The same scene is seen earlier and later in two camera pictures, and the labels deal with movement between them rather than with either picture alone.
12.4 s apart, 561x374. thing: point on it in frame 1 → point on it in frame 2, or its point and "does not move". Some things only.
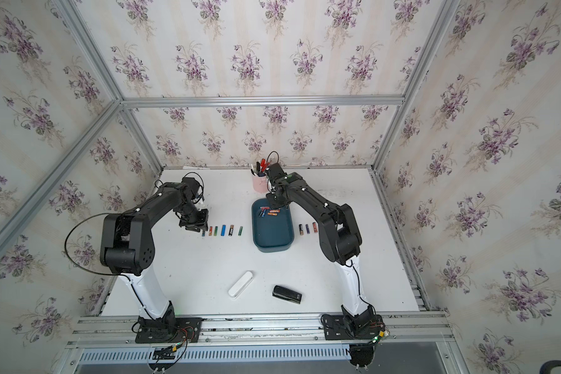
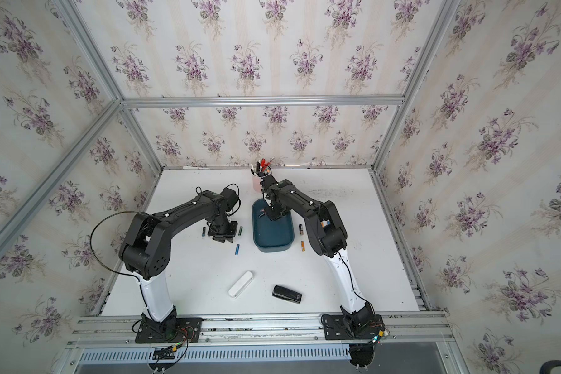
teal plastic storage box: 272,227 does not move
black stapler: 287,294 does not move
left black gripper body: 197,220 → 222,229
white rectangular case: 241,284 does not move
